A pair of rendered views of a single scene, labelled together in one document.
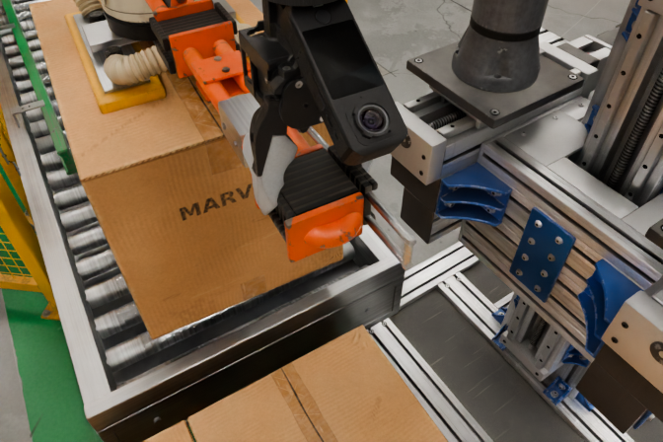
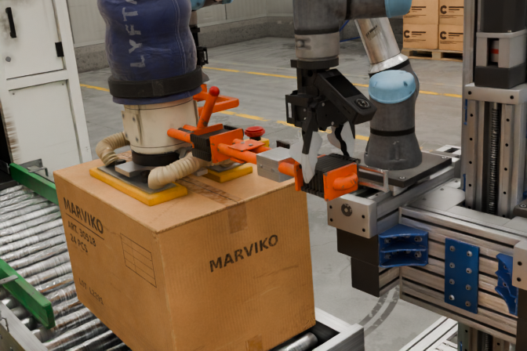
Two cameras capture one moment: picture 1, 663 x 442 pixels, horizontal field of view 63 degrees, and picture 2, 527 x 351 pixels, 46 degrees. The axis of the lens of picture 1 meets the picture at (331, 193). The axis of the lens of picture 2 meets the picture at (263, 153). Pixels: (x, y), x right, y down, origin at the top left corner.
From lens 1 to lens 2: 0.71 m
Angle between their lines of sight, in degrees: 28
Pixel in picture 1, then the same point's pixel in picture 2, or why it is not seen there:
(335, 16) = (335, 73)
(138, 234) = (183, 281)
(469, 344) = not seen: outside the picture
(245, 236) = (248, 291)
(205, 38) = (228, 138)
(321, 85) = (338, 94)
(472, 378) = not seen: outside the picture
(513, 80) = (408, 160)
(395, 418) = not seen: outside the picture
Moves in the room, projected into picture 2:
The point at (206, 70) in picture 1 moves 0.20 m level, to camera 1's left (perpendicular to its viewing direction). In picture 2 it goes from (239, 146) to (139, 159)
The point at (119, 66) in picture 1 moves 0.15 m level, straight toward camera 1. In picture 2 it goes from (165, 170) to (197, 187)
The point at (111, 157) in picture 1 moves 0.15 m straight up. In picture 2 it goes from (171, 220) to (161, 152)
